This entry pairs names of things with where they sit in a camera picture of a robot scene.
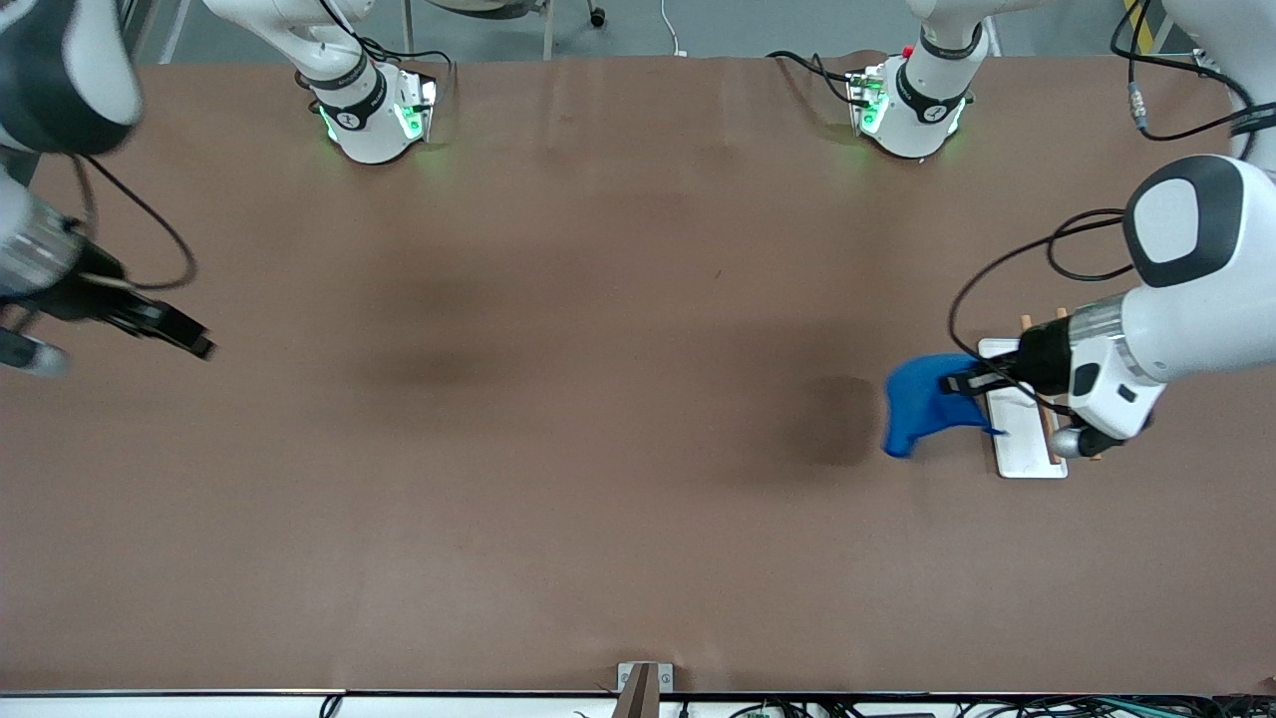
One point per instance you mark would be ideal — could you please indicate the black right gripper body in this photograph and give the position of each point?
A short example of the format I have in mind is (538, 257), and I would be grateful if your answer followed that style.
(88, 292)

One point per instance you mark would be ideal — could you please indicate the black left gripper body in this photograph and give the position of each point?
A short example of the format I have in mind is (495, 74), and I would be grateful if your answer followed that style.
(1043, 362)

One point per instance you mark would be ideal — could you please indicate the blue microfibre towel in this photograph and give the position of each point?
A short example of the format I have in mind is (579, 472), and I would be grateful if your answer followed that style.
(922, 399)

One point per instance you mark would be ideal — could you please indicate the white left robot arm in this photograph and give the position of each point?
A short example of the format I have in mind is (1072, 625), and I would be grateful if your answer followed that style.
(1196, 299)

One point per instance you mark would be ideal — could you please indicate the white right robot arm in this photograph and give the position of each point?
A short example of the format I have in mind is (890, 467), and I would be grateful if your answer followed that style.
(369, 130)

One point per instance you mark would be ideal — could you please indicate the chair base with caster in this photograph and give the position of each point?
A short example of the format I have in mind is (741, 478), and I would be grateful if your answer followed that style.
(498, 8)

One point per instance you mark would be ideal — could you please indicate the white rack base plate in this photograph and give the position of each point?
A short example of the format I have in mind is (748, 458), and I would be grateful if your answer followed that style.
(1022, 449)

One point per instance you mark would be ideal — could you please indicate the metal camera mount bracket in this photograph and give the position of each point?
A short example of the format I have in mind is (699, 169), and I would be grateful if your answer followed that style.
(638, 693)

